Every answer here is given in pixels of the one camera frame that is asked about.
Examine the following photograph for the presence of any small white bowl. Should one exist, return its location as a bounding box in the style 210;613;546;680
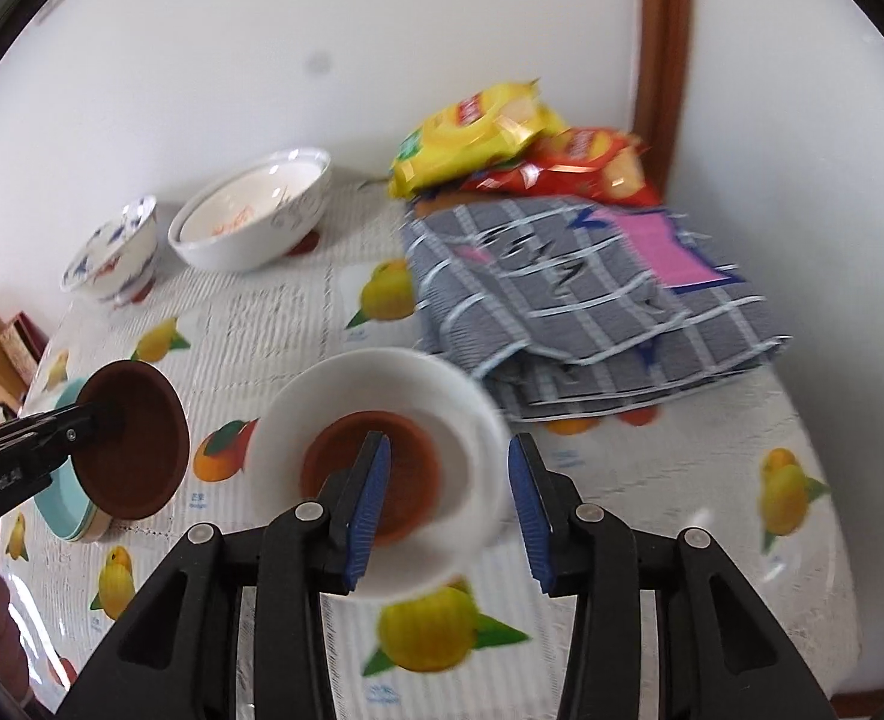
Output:
249;349;518;602

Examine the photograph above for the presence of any blue square plate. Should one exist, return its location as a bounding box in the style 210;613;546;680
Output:
35;379;106;541

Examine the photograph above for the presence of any brown wooden door frame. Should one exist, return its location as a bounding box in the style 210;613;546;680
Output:
632;0;695;190

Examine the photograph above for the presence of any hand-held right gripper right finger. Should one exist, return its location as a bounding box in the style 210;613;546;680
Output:
507;433;837;720

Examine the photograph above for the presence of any patterned flat box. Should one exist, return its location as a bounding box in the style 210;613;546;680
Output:
0;313;43;385

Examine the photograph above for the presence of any yellow chip bag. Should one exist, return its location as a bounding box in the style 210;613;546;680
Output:
388;79;567;200

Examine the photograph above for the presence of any fruit printed tablecloth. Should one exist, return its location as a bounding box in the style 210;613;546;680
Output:
0;165;863;720

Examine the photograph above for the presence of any pink paper sheet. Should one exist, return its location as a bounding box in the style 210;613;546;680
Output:
599;206;735;293

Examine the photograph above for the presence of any white bowl with orange print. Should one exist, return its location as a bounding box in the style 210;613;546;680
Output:
179;163;317;242

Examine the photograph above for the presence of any large white bowl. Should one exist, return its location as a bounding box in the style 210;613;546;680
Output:
167;148;333;273

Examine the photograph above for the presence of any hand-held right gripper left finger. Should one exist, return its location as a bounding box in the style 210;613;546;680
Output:
56;431;393;720

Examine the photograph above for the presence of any red chip bag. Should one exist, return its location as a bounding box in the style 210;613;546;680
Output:
461;127;665;208

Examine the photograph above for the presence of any blue crane print bowl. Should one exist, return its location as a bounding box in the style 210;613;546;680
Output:
59;195;160;307

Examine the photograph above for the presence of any grey checked cloth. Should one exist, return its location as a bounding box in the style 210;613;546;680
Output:
401;195;793;422

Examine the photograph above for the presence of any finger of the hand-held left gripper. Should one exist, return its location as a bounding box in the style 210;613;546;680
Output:
13;402;87;430
33;403;132;477

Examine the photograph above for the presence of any small brown saucer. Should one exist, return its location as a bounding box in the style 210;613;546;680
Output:
299;409;443;548
74;361;191;519

